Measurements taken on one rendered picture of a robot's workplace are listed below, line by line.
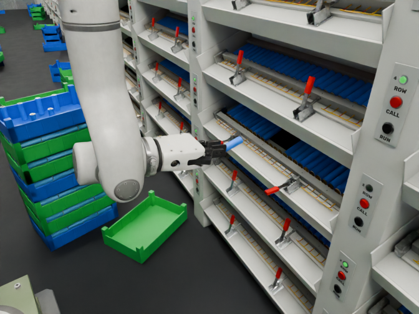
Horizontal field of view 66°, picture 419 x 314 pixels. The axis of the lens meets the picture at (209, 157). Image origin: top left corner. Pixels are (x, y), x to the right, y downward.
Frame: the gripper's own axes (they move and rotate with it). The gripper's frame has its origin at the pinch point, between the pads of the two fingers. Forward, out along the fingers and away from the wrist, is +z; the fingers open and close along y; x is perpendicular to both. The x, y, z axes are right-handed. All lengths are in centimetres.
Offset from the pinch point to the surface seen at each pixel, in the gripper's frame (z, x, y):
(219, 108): 20.0, 1.9, 31.8
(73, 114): -25, 10, 55
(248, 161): 15.2, 8.2, 5.1
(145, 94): 18, 19, 103
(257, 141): 18.7, 3.2, 7.1
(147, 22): 17, -17, 103
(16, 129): -42, 13, 50
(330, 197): 18.1, 3.8, -21.3
